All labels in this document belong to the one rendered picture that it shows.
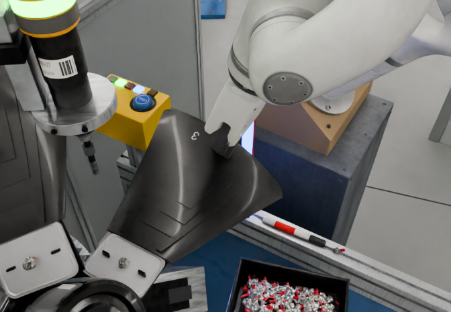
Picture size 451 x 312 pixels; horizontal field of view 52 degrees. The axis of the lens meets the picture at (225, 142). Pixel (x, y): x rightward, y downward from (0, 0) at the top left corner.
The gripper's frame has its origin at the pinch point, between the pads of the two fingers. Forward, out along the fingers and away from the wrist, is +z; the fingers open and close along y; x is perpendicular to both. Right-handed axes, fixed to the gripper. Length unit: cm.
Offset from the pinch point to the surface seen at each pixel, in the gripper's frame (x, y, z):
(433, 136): 68, -157, 101
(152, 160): -7.4, 7.3, 3.6
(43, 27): -10.4, 24.5, -30.6
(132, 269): 0.1, 22.4, 3.1
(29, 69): -11.3, 25.1, -26.3
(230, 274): 14, -14, 64
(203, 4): -95, -214, 151
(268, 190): 9.2, 0.7, 3.1
